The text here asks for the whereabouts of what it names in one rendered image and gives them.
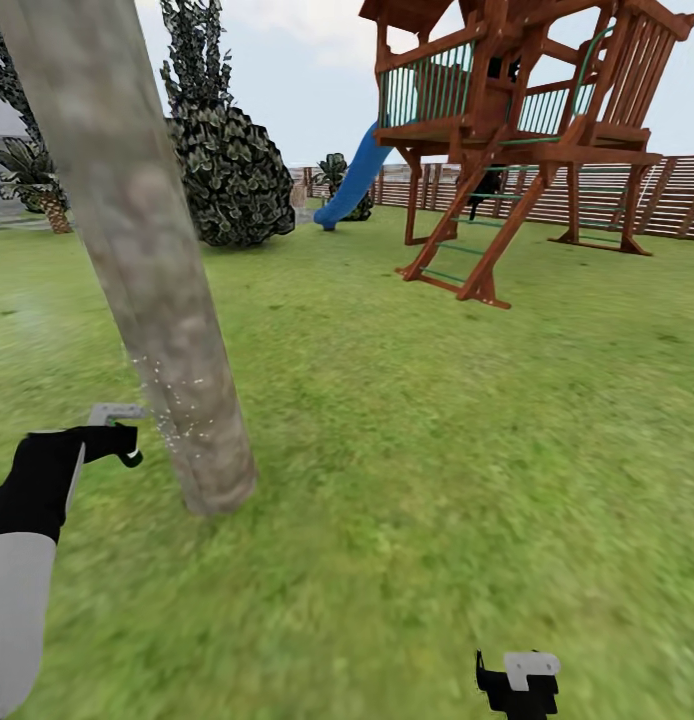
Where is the pesticide atomizer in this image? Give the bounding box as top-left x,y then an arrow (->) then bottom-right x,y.
118,452 -> 144,468

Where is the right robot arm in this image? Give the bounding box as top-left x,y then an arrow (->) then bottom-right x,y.
476,649 -> 560,720

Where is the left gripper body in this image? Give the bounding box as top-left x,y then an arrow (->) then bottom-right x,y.
87,424 -> 142,458

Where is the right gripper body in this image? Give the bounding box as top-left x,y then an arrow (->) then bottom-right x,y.
484,671 -> 558,720

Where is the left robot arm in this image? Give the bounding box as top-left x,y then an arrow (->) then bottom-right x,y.
0,402 -> 153,720

